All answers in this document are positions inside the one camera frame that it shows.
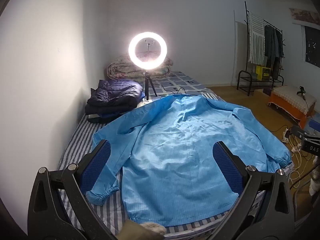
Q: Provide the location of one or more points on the person's right forearm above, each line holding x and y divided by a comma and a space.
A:
315, 185

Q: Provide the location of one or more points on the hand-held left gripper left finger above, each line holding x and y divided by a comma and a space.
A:
98, 165

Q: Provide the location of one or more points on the dark window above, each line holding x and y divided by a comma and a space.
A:
312, 46

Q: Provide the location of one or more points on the navy down jacket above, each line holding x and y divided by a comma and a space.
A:
112, 92

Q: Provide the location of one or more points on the blue floor mat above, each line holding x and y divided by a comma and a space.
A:
315, 125

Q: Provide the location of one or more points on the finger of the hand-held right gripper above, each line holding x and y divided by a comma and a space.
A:
298, 130

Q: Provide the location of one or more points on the blue patchwork bed sheet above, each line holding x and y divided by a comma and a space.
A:
180, 80

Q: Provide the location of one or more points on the patterned pillows pile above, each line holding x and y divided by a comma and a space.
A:
120, 71

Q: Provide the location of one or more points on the phone holder clip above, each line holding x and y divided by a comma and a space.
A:
150, 42

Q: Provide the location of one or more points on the person's fur-trimmed coat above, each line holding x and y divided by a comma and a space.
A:
147, 230

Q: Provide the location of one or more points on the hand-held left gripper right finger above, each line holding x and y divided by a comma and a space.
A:
227, 166

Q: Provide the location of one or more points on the dark hand tool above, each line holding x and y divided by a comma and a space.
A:
302, 92

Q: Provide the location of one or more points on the orange stool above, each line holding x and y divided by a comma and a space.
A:
282, 106

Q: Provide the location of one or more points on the black metal coat rack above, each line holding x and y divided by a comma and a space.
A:
247, 30

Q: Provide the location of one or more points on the dark hanging clothes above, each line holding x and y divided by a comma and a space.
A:
272, 47

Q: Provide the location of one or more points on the floral window valance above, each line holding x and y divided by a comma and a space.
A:
305, 16

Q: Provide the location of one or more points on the bed with striped sheet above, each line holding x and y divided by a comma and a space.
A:
75, 142

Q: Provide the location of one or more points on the striped hanging towel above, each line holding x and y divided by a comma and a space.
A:
256, 37

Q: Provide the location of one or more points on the black tripod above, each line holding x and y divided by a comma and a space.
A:
147, 85

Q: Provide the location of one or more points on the yellow box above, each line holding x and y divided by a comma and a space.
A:
263, 73

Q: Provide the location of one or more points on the light blue jacket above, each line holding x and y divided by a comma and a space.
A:
175, 142

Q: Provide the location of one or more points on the white stool cushion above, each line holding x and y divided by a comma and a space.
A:
287, 95

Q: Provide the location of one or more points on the white power strip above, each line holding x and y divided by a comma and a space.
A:
296, 149
285, 136

